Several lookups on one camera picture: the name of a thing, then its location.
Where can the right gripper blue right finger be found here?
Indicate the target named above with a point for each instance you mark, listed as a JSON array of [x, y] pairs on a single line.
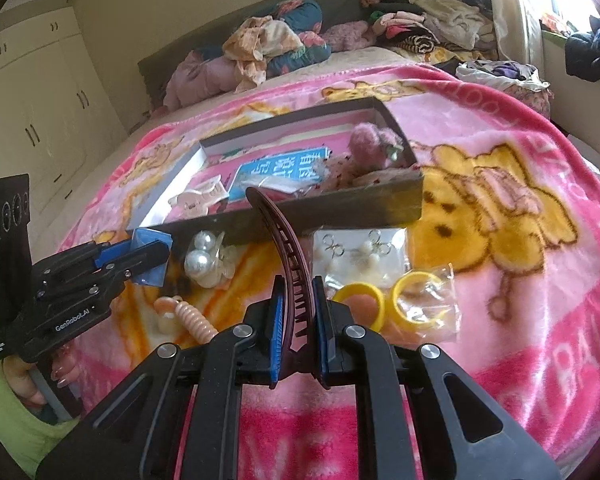
[[320, 335]]

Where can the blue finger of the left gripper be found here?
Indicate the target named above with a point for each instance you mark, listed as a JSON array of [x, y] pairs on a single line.
[[107, 252]]

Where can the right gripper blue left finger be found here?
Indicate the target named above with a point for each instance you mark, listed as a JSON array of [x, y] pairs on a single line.
[[276, 328]]

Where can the dark pink banana hair clip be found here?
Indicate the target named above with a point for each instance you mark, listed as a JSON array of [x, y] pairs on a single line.
[[300, 310]]

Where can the pearl earrings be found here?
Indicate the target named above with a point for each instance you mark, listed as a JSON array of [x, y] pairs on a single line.
[[372, 256]]

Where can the large pearl hair clip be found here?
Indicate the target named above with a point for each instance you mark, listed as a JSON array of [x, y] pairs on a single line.
[[208, 261]]

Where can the yellow hoop earrings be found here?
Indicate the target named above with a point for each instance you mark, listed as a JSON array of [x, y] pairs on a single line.
[[420, 306]]

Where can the clear bag with grey card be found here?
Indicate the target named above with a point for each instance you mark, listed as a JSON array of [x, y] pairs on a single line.
[[278, 184]]

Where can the green left sleeve forearm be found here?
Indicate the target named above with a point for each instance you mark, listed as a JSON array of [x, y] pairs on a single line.
[[28, 431]]

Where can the left hand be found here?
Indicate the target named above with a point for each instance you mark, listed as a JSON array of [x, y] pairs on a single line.
[[40, 374]]

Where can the blue square card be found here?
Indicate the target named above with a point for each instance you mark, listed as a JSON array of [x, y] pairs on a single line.
[[154, 249]]

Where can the white bow hair clip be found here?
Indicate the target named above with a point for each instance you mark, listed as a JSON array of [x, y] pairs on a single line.
[[196, 202]]

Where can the floral fabric scrunchie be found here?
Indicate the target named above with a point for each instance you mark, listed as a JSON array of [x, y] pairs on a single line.
[[341, 172]]

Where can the cream wardrobe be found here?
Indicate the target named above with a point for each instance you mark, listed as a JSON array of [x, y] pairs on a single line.
[[57, 122]]

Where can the shallow pink cardboard box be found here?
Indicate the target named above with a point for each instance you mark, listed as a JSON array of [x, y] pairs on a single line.
[[288, 146]]

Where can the pink floral pillow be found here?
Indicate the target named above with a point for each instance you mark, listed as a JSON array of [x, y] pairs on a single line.
[[196, 79]]

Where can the pink cartoon bear blanket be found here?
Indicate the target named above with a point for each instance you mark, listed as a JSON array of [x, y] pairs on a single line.
[[510, 203]]

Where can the orange floral crumpled cloth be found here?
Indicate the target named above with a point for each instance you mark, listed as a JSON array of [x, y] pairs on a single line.
[[254, 43]]

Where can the beige bed sheet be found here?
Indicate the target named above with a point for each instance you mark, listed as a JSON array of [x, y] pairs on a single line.
[[102, 206]]

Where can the small pink knitted garment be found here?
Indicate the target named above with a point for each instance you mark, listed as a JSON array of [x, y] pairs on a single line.
[[349, 36]]

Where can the dark teal floral quilt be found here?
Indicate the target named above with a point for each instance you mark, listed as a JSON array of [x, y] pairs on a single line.
[[305, 18]]

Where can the floral laundry bag with clothes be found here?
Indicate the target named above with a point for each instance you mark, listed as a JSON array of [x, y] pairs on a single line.
[[521, 81]]

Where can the white paper box on floor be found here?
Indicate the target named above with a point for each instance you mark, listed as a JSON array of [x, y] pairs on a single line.
[[590, 157]]

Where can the pile of clothes on bed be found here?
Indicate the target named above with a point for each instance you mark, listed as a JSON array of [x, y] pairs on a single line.
[[434, 30]]

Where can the cream curtain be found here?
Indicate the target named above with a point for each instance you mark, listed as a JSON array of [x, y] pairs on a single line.
[[518, 32]]

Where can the dark jacket on windowsill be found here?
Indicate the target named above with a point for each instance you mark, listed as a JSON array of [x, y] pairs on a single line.
[[582, 53]]

